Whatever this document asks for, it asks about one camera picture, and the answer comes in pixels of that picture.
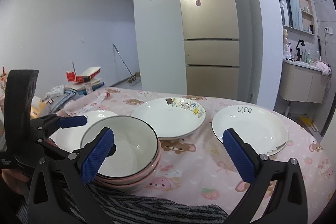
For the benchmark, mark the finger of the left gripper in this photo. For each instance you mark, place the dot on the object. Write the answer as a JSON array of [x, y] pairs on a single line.
[[54, 153], [71, 121]]

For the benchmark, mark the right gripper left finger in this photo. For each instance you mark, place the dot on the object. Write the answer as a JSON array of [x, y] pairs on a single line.
[[76, 169]]

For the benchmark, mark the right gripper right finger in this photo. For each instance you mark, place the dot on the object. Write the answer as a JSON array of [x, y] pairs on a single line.
[[288, 202]]

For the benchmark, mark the white bowl grey rim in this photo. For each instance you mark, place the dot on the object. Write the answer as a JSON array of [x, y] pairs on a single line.
[[135, 140]]

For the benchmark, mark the pink strawberry ceramic bowl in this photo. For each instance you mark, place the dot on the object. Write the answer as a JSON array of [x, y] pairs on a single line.
[[136, 180]]

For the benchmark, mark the white plate with life text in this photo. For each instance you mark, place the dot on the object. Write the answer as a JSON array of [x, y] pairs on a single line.
[[260, 128]]

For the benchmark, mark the white plate with cartoon print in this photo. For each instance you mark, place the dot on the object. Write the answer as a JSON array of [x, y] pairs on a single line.
[[173, 117]]

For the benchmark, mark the person's left hand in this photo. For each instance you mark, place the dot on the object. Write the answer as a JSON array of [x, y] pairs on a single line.
[[14, 179]]

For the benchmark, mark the plain white plate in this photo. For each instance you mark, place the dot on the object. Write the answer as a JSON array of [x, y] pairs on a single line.
[[70, 138]]

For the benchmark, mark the grey blue stitched bag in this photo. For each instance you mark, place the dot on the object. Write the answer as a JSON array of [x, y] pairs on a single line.
[[56, 103]]

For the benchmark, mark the stack of books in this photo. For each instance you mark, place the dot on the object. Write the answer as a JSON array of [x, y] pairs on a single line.
[[81, 88]]

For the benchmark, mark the black white striped cloth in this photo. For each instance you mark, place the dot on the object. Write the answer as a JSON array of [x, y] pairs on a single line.
[[121, 207]]

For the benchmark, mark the white red paper leaflet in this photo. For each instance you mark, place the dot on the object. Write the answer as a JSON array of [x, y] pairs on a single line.
[[86, 104]]

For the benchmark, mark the red white paper box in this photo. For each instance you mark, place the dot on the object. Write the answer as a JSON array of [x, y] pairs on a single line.
[[90, 72]]

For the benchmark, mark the pink cartoon tablecloth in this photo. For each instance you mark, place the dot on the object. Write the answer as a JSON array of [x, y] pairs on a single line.
[[203, 173]]

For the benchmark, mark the beige bathroom vanity cabinet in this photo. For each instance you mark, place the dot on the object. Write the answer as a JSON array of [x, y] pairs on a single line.
[[301, 82]]

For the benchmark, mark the bathroom mirror cabinet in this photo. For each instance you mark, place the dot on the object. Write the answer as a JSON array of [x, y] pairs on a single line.
[[300, 16]]

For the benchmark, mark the gold three-door refrigerator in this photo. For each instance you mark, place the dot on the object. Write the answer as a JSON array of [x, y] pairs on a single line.
[[211, 43]]

